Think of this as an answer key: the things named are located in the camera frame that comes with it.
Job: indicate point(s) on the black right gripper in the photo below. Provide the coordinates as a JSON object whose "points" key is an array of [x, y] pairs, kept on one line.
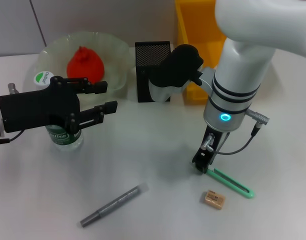
{"points": [[205, 155]]}

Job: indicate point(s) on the beige eraser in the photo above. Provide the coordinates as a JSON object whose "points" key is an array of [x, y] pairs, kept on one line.
{"points": [[213, 199]]}

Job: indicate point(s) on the red tomato-shaped toy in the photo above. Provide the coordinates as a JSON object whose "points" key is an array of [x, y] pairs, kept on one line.
{"points": [[85, 66]]}

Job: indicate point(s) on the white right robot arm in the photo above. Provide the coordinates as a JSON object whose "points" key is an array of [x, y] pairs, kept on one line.
{"points": [[243, 62]]}

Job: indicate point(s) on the yellow plastic bin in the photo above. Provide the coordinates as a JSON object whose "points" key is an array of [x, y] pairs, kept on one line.
{"points": [[190, 25]]}

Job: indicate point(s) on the black mesh pen holder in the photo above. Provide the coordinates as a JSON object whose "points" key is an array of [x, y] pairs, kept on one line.
{"points": [[143, 57]]}

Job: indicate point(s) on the grey marker pen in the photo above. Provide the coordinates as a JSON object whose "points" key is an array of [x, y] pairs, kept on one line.
{"points": [[113, 205]]}

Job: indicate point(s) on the clear green-label water bottle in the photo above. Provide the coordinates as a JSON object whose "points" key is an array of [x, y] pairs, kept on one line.
{"points": [[65, 140]]}

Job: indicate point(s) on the green utility knife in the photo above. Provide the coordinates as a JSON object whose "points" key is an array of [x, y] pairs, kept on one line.
{"points": [[230, 183]]}

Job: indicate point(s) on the wavy green glass fruit plate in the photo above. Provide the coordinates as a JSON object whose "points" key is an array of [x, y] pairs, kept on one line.
{"points": [[115, 57]]}

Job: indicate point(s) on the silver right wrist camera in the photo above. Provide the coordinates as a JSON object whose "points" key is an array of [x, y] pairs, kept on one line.
{"points": [[175, 67]]}

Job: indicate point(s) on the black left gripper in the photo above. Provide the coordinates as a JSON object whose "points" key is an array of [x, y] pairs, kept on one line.
{"points": [[35, 110]]}

